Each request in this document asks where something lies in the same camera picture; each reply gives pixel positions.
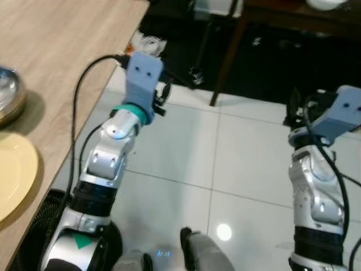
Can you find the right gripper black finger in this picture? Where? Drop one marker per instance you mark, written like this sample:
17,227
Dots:
294,101

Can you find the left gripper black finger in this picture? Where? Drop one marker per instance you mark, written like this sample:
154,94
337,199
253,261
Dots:
167,91
160,112

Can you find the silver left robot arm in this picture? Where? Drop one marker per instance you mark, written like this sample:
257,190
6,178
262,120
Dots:
107,158

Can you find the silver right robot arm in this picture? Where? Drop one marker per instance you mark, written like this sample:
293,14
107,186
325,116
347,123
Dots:
316,192

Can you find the crumpled clear plastic wrapper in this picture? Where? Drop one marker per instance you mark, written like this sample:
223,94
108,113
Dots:
152,42

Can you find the small orange item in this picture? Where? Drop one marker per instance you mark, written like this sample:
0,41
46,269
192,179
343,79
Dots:
131,49

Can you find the dark wooden table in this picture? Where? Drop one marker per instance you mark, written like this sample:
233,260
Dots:
282,14

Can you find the grey box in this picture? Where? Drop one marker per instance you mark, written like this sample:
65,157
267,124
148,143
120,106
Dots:
217,5

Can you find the white bowl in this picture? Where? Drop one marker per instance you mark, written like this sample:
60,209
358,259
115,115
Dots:
327,4

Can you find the light wooden table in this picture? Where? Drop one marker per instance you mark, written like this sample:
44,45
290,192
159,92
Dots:
67,34

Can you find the shiny metal bowl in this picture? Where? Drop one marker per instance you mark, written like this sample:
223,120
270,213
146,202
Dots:
10,93

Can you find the grey robot right leg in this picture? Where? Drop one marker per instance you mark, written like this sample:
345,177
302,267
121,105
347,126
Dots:
208,257

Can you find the grey robot leg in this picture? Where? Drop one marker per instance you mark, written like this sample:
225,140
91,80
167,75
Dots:
132,262
208,257

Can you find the grey robot left leg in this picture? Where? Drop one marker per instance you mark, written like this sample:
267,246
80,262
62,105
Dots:
132,262

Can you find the yellow plate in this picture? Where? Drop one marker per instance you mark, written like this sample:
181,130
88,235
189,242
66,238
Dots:
14,169

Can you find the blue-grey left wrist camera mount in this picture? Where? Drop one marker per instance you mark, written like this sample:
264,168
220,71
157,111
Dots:
141,73

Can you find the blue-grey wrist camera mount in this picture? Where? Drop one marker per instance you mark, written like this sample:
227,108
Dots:
141,73
338,116

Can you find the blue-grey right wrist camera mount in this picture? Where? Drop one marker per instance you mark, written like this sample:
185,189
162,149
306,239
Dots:
338,116

